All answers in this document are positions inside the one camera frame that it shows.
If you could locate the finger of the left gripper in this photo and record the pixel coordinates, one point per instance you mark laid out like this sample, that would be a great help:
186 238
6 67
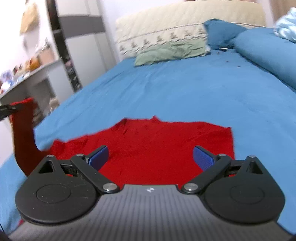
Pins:
8 109

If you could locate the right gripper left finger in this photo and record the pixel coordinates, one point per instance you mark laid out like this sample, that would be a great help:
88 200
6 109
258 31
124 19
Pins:
60 191

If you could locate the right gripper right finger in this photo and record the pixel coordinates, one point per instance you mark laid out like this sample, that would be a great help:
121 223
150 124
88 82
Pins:
239 191

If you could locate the red knit sweater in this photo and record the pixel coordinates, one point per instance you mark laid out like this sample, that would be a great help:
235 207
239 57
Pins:
141 152

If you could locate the white desk shelf unit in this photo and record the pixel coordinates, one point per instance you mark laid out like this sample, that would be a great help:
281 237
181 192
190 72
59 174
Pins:
48 82

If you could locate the blue bed sheet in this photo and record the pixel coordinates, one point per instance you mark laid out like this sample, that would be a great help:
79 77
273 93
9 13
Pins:
222 88

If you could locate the grey white wardrobe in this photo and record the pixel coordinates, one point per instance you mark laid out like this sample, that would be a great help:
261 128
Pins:
82 40

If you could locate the blue rolled duvet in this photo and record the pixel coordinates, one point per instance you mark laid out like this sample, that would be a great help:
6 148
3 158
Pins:
270 52

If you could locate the green pillow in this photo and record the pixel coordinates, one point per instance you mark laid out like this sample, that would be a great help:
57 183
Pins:
172 51

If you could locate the dark blue pillow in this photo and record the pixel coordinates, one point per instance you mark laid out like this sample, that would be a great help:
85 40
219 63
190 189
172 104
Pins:
221 34

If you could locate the cream quilted headboard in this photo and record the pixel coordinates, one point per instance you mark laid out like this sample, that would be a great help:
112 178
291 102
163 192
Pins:
181 21

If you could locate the light blue striped cloth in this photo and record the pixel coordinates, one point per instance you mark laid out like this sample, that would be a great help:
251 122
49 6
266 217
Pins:
285 26

